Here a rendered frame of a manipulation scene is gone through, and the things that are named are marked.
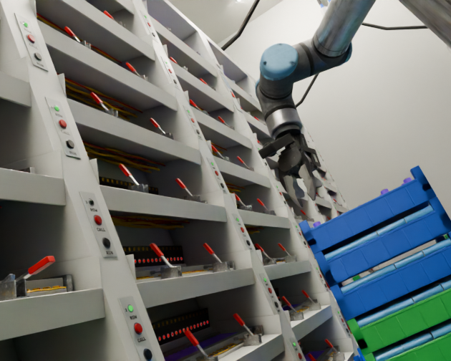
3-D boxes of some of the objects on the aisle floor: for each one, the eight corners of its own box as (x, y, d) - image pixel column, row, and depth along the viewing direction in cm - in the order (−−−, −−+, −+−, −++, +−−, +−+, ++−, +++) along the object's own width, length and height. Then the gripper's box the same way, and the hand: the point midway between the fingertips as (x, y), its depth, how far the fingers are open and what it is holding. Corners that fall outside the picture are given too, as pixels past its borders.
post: (346, 449, 136) (122, -41, 185) (341, 463, 128) (107, -55, 176) (282, 471, 142) (81, -9, 190) (273, 486, 133) (65, -22, 182)
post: (268, 632, 72) (-44, -192, 120) (245, 685, 63) (-81, -226, 112) (157, 660, 78) (-98, -138, 126) (122, 713, 69) (-138, -166, 118)
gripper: (313, 125, 134) (340, 197, 124) (283, 146, 140) (306, 215, 131) (293, 118, 128) (320, 192, 118) (263, 140, 134) (285, 212, 125)
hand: (304, 198), depth 123 cm, fingers open, 3 cm apart
